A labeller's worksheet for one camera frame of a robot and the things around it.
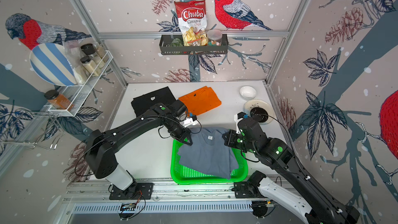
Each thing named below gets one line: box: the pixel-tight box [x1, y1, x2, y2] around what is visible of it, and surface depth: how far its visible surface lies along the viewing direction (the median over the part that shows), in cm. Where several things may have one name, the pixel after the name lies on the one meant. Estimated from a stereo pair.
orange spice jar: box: [44, 89, 75, 111], surface depth 63 cm
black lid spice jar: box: [80, 43, 106, 69], surface depth 82 cm
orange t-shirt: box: [178, 85, 222, 117], surface depth 113 cm
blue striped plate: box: [29, 43, 78, 87], surface depth 68 cm
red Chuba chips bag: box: [174, 0, 209, 47], surface depth 84 cm
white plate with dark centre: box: [243, 99, 276, 125], surface depth 109 cm
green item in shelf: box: [169, 38, 183, 47], surface depth 94 cm
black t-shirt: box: [131, 86, 177, 117], surface depth 115 cm
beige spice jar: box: [79, 55, 102, 77], surface depth 78 cm
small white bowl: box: [239, 85, 258, 100], surface depth 112 cm
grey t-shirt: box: [177, 127, 239, 180], surface depth 74 cm
